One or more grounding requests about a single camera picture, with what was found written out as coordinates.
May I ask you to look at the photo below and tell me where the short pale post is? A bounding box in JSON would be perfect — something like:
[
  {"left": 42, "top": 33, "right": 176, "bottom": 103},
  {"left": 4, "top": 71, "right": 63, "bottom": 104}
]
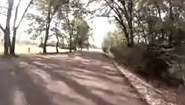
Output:
[{"left": 27, "top": 46, "right": 32, "bottom": 54}]

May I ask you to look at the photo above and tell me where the grey-brown paved road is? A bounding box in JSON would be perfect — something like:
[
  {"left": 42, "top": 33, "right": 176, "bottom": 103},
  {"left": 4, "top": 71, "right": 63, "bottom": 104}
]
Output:
[{"left": 0, "top": 39, "right": 176, "bottom": 105}]

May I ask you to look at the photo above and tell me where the dense wood with bushes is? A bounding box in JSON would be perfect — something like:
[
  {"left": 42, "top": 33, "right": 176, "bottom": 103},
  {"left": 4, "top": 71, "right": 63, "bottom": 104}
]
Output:
[{"left": 74, "top": 0, "right": 185, "bottom": 91}]

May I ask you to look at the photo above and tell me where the row of roadside trees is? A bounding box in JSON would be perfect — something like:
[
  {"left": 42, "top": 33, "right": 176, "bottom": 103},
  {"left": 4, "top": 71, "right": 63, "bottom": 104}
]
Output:
[{"left": 0, "top": 0, "right": 99, "bottom": 66}]

